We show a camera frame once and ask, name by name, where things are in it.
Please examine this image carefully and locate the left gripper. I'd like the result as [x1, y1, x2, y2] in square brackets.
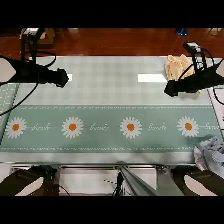
[48, 67, 70, 89]

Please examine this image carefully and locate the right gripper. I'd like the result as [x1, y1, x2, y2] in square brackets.
[163, 77, 192, 98]

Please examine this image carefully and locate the cream shirt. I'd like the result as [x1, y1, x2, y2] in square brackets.
[164, 53, 202, 96]

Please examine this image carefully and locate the blue object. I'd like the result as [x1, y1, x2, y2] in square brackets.
[175, 28, 190, 36]

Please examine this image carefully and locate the light blue garment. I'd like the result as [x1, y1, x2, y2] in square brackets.
[193, 134, 224, 173]

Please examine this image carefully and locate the silver frame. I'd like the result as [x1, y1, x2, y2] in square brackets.
[0, 162, 224, 197]

